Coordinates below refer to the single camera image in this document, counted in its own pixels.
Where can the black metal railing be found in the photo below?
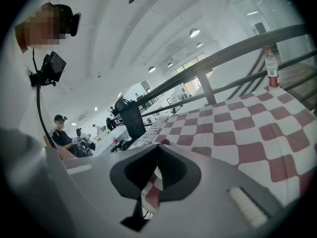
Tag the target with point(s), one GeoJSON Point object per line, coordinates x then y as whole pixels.
{"type": "Point", "coordinates": [223, 53]}

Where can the person's head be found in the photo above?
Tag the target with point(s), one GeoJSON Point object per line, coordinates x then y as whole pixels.
{"type": "Point", "coordinates": [39, 28]}

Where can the white grid sheet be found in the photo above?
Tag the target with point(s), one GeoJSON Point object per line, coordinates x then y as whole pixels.
{"type": "Point", "coordinates": [154, 129]}

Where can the purple eggplant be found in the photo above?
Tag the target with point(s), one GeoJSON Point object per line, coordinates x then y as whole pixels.
{"type": "Point", "coordinates": [165, 141]}

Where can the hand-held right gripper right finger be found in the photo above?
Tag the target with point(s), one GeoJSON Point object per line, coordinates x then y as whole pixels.
{"type": "Point", "coordinates": [203, 207]}

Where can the person's white shirt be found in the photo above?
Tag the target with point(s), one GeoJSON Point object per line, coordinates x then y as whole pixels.
{"type": "Point", "coordinates": [19, 95]}

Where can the black head camera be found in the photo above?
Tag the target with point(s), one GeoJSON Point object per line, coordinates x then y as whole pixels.
{"type": "Point", "coordinates": [74, 23]}

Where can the round pendant lamp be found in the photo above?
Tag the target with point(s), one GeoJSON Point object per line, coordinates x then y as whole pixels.
{"type": "Point", "coordinates": [151, 69]}
{"type": "Point", "coordinates": [199, 44]}
{"type": "Point", "coordinates": [194, 33]}
{"type": "Point", "coordinates": [170, 65]}

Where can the checkered red white table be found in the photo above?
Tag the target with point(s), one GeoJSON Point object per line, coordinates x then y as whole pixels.
{"type": "Point", "coordinates": [235, 137]}

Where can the black chest camera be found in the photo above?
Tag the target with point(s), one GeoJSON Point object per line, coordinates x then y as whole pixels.
{"type": "Point", "coordinates": [55, 67]}

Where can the red label water bottle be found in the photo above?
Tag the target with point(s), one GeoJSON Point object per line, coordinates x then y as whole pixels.
{"type": "Point", "coordinates": [272, 71]}

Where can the black mesh office chair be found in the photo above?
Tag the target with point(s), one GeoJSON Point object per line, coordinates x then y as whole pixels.
{"type": "Point", "coordinates": [133, 120]}

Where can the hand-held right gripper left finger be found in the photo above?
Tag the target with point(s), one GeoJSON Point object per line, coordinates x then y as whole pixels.
{"type": "Point", "coordinates": [99, 195]}

